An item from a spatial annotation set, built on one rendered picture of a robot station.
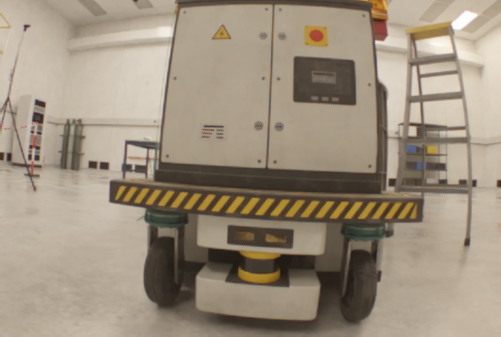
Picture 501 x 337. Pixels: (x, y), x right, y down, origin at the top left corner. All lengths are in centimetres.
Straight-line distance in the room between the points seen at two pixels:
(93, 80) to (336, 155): 963
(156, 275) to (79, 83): 990
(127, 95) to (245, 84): 844
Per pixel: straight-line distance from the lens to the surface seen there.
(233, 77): 70
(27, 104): 870
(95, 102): 970
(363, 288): 65
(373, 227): 65
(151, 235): 72
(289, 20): 76
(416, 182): 815
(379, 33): 264
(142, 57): 928
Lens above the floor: 36
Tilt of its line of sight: 5 degrees up
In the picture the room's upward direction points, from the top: 3 degrees clockwise
